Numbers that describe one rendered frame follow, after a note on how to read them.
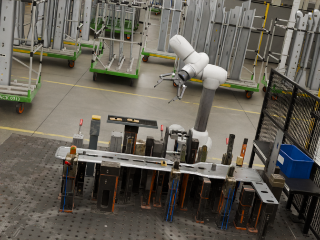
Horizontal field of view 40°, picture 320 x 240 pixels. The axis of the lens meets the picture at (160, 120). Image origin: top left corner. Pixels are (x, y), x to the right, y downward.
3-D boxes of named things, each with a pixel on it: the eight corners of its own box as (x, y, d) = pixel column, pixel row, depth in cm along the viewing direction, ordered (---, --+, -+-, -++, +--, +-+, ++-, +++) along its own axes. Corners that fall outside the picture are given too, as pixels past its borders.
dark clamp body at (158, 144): (144, 193, 317) (151, 144, 306) (143, 185, 330) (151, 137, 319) (158, 195, 319) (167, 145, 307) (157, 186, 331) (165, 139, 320)
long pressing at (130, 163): (53, 160, 278) (53, 157, 278) (58, 146, 300) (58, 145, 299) (265, 184, 293) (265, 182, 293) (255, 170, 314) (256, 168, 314)
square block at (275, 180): (262, 226, 297) (274, 178, 287) (258, 220, 305) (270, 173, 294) (273, 228, 298) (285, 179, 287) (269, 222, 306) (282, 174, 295)
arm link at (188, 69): (183, 67, 295) (177, 72, 293) (188, 62, 287) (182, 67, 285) (192, 77, 295) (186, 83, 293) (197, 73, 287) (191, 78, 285)
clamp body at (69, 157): (56, 213, 274) (62, 159, 264) (60, 202, 288) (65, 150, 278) (74, 215, 275) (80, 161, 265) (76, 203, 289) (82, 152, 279)
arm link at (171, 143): (162, 144, 384) (167, 120, 377) (183, 148, 384) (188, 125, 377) (161, 151, 369) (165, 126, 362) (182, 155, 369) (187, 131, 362)
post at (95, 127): (84, 176, 328) (90, 120, 315) (85, 172, 335) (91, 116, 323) (94, 177, 329) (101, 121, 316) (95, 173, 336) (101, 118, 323)
